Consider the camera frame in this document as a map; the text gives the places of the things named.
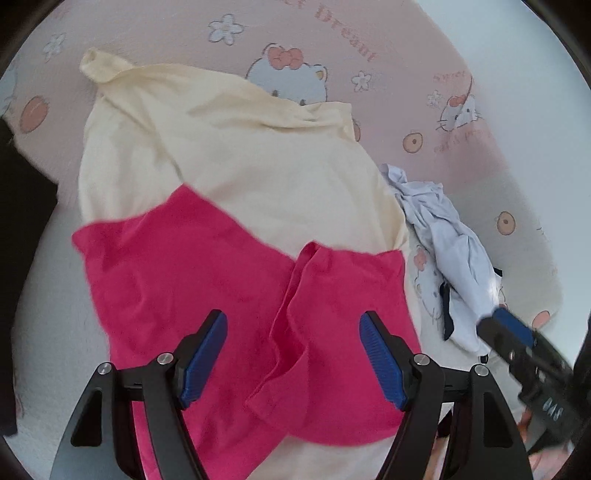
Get sofa with cat print cover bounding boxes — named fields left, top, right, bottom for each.
left=0, top=0, right=566, bottom=480

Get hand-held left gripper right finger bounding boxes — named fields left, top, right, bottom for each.
left=359, top=311, right=529, bottom=480

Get white shirt with navy trim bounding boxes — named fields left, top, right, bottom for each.
left=379, top=162, right=509, bottom=357

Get black cloth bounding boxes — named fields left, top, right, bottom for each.
left=0, top=115, right=59, bottom=437

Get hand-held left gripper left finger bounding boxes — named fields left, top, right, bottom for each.
left=50, top=309, right=228, bottom=480

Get pink and cream shirt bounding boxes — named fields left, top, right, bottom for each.
left=71, top=47, right=424, bottom=480

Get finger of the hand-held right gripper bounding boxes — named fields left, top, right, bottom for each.
left=475, top=318, right=525, bottom=365
left=489, top=307, right=539, bottom=347

